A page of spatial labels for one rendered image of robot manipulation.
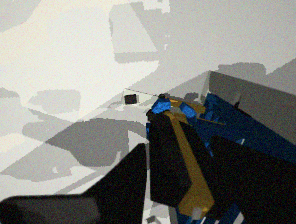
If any dark grey flat bar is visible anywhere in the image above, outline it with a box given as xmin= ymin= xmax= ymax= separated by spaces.
xmin=147 ymin=216 xmax=162 ymax=224

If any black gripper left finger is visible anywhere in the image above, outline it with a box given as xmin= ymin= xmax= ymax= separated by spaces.
xmin=0 ymin=143 xmax=147 ymax=224

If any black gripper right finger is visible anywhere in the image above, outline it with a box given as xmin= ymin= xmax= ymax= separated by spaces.
xmin=211 ymin=135 xmax=296 ymax=224

